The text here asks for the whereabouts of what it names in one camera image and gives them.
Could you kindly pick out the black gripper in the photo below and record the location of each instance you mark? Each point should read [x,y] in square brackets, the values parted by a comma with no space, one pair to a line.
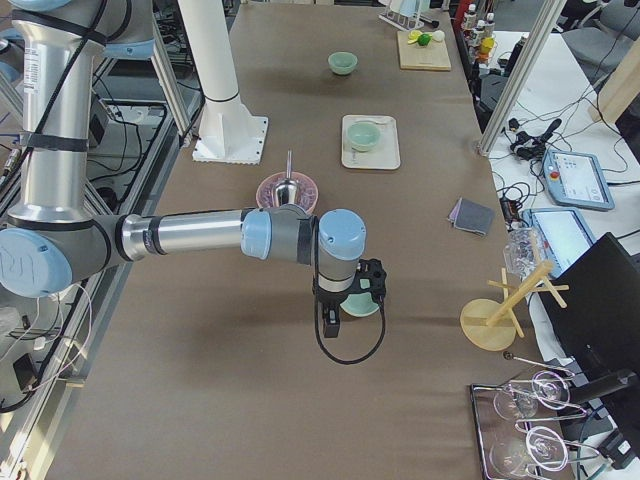
[330,301]

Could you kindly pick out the green bowl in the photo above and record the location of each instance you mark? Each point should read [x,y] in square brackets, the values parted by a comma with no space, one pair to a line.
[359,305]
[363,136]
[342,63]

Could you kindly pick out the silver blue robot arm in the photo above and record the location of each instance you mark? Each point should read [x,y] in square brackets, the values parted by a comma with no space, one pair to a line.
[52,241]

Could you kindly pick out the pink bowl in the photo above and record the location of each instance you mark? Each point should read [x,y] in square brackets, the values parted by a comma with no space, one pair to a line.
[307,192]

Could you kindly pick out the metal ice scoop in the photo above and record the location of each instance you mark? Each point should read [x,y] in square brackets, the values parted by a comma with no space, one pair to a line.
[286,190]

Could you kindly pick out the wooden cup tree stand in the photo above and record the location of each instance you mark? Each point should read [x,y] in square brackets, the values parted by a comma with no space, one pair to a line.
[492,325]

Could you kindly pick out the cream rabbit tray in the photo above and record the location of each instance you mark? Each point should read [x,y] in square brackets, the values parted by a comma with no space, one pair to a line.
[385,155]

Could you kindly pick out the grey purple cloths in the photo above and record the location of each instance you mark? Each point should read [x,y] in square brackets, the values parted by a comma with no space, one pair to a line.
[471,217]

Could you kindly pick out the green bowl on tray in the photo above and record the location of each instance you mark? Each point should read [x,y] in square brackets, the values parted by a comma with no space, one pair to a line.
[363,136]

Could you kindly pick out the clear plastic cup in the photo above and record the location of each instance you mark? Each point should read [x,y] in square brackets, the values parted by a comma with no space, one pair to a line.
[524,251]

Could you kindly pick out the wine glass upper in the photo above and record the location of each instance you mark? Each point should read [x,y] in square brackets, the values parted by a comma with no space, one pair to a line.
[521,399]

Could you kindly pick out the wine glass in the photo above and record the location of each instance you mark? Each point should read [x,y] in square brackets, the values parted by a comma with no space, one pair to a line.
[524,456]
[521,399]

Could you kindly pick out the metal glass rack tray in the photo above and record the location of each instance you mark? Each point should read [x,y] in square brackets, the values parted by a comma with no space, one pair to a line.
[490,427]

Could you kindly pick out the teach pendant near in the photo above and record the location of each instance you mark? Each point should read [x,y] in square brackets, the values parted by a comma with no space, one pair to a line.
[564,232]

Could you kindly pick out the teach pendant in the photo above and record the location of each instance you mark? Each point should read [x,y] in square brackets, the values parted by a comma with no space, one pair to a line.
[576,179]
[564,232]

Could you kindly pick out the wine glass lower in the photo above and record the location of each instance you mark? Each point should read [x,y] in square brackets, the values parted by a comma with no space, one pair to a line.
[524,456]

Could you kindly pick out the black monitor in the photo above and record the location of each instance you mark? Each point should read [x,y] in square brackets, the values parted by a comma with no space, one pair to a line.
[599,327]

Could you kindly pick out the wooden cutting board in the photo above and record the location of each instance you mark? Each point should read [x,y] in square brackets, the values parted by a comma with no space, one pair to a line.
[433,57]

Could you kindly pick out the teach pendant far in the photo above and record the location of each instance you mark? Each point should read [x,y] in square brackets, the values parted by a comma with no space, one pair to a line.
[576,179]

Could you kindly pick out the green lime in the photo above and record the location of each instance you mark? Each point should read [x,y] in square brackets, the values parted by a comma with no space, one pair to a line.
[424,39]

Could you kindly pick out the white garlic bulb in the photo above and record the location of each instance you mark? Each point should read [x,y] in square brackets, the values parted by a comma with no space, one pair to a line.
[438,36]

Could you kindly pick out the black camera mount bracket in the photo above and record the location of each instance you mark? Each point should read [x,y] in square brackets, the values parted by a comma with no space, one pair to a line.
[370,277]

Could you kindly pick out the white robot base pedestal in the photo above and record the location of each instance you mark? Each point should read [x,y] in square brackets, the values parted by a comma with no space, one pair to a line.
[228,132]

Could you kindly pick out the aluminium frame post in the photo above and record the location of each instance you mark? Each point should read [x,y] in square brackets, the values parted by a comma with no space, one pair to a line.
[542,27]

